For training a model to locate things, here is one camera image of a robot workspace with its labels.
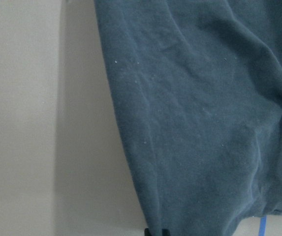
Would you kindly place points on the black graphic t-shirt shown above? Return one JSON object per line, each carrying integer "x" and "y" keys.
{"x": 197, "y": 93}

